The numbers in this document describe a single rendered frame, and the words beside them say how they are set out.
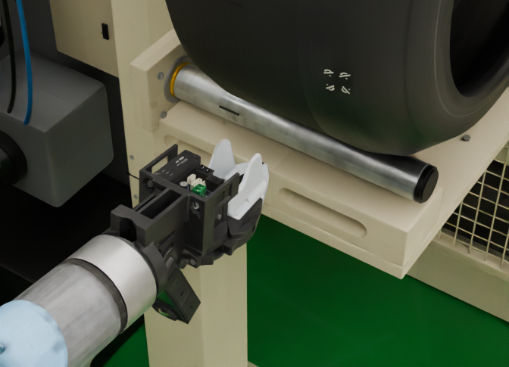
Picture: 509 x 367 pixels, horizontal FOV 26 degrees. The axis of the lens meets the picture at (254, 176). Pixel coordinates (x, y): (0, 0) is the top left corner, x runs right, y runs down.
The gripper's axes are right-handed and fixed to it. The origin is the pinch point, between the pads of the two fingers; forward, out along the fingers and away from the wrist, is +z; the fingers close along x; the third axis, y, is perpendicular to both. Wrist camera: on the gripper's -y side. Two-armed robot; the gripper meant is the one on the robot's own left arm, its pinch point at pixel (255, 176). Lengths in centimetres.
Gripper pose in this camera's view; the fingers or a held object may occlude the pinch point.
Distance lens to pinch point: 107.3
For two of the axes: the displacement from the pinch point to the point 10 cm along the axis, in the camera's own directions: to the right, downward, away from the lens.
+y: 0.7, -8.0, -6.0
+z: 5.5, -4.7, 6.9
